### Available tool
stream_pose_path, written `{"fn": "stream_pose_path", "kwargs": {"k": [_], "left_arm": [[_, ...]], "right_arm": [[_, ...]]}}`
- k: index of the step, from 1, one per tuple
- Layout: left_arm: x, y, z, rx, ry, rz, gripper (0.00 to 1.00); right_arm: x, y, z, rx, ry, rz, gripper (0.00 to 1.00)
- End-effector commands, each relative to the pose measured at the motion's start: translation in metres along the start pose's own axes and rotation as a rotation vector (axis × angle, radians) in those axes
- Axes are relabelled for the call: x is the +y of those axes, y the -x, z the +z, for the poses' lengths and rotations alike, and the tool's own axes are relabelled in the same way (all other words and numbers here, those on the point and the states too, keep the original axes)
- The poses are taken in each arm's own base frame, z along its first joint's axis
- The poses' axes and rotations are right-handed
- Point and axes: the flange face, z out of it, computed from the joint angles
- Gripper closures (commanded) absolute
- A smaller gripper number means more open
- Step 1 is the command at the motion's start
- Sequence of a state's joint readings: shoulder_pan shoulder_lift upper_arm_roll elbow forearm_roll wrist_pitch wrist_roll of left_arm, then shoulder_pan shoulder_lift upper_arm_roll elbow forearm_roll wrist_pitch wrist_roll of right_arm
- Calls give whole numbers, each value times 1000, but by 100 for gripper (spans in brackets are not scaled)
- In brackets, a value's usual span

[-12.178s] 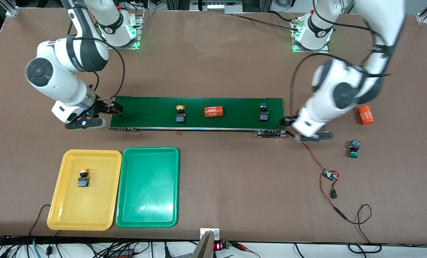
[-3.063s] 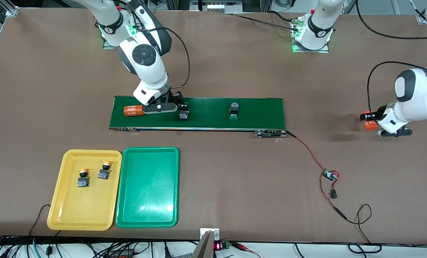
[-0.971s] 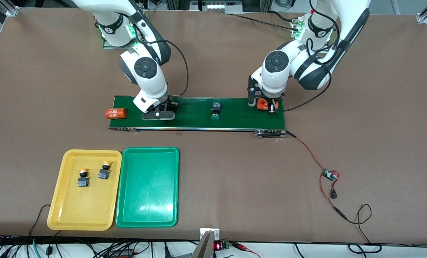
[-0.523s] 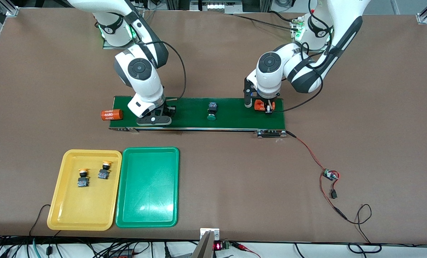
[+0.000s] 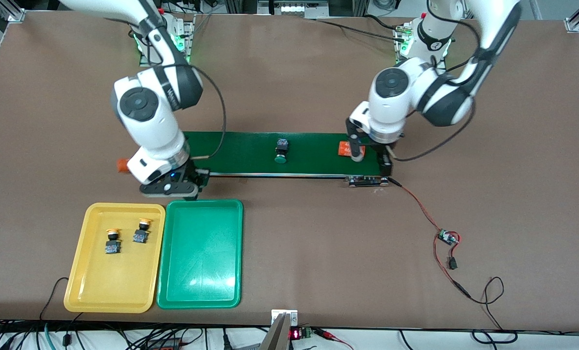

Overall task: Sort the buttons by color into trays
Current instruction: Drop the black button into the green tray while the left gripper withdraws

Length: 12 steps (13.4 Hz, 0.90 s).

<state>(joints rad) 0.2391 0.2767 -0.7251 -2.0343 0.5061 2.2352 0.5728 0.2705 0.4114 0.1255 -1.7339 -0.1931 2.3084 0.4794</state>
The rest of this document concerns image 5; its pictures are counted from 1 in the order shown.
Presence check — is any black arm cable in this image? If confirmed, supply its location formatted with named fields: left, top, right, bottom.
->
left=392, top=0, right=482, bottom=162
left=190, top=66, right=227, bottom=160

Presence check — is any thin red wire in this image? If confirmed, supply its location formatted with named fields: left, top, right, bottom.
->
left=433, top=237, right=460, bottom=287

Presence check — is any red clip lead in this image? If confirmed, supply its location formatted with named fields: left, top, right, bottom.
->
left=314, top=328, right=354, bottom=350

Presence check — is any yellow plastic tray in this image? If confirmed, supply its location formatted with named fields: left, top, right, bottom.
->
left=63, top=202, right=166, bottom=314

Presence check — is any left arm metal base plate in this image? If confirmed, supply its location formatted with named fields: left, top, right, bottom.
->
left=394, top=24, right=448, bottom=64

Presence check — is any thin black looped cable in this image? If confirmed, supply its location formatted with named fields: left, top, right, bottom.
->
left=468, top=276, right=518, bottom=345

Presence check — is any white electronics box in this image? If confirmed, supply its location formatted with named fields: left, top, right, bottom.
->
left=258, top=0, right=330, bottom=19

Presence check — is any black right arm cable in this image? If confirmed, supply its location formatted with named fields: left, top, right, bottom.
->
left=190, top=66, right=227, bottom=160

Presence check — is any green conveyor belt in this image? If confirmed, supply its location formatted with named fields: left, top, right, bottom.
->
left=183, top=130, right=390, bottom=188

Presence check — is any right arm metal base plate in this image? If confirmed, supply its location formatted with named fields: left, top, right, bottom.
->
left=139, top=15, right=194, bottom=68

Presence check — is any silver mount bracket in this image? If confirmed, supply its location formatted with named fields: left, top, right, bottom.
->
left=271, top=309, right=298, bottom=325

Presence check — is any green plastic tray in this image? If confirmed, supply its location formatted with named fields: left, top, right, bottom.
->
left=156, top=199, right=244, bottom=310

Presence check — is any black connector with short lead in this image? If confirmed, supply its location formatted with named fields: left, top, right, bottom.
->
left=447, top=239, right=461, bottom=271

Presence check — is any red black twin wire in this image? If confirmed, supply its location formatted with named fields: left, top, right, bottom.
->
left=400, top=184, right=444, bottom=233

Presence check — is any grey metal camera pole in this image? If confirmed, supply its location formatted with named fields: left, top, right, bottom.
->
left=259, top=314, right=291, bottom=350

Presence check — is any yellow push button switch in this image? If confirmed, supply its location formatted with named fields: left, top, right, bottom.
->
left=104, top=227, right=122, bottom=254
left=133, top=219, right=153, bottom=244

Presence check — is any long black base cable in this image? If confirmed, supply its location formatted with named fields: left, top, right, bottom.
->
left=314, top=18, right=407, bottom=43

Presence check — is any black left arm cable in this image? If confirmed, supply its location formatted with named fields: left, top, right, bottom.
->
left=392, top=0, right=482, bottom=162

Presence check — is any short black base cable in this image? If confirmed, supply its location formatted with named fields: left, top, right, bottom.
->
left=365, top=14, right=404, bottom=32

